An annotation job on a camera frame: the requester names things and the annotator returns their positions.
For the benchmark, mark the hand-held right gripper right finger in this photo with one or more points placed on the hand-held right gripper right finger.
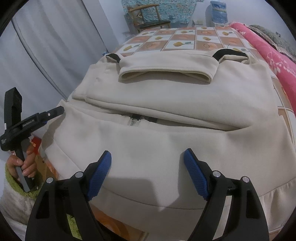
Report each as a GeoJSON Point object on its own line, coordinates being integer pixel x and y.
{"type": "Point", "coordinates": [196, 176]}

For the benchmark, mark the blue floral hanging cloth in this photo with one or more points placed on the blue floral hanging cloth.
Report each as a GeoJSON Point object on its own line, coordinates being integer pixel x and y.
{"type": "Point", "coordinates": [175, 11]}

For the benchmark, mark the patchwork cloth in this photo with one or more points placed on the patchwork cloth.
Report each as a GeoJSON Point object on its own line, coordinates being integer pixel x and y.
{"type": "Point", "coordinates": [137, 17]}

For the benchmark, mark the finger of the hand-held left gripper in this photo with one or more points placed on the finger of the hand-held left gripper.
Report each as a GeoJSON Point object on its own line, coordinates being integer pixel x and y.
{"type": "Point", "coordinates": [54, 111]}

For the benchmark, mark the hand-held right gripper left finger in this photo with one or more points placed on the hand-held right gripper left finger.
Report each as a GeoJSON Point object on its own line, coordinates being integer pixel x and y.
{"type": "Point", "coordinates": [99, 176]}

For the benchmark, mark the white curtain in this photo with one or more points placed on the white curtain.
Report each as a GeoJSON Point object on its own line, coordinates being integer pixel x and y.
{"type": "Point", "coordinates": [57, 46]}

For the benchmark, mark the grey lace-edged blanket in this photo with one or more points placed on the grey lace-edged blanket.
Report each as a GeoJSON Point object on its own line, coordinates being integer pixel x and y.
{"type": "Point", "coordinates": [275, 38]}

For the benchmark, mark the person's left forearm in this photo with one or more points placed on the person's left forearm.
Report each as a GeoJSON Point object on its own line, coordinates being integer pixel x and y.
{"type": "Point", "coordinates": [16, 204]}

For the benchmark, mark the pink floral blanket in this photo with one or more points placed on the pink floral blanket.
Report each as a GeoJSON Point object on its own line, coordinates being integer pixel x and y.
{"type": "Point", "coordinates": [272, 53]}

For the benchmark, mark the person's left hand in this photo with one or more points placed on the person's left hand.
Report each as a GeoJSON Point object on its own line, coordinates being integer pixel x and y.
{"type": "Point", "coordinates": [29, 164]}

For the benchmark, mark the cream zip jacket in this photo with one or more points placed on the cream zip jacket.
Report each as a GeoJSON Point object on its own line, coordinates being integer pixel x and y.
{"type": "Point", "coordinates": [173, 111]}

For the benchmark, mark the wooden chair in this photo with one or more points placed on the wooden chair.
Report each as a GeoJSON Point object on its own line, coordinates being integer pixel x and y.
{"type": "Point", "coordinates": [153, 24]}

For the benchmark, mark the checkered floral tablecloth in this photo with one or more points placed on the checkered floral tablecloth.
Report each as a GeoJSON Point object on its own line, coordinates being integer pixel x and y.
{"type": "Point", "coordinates": [180, 41]}

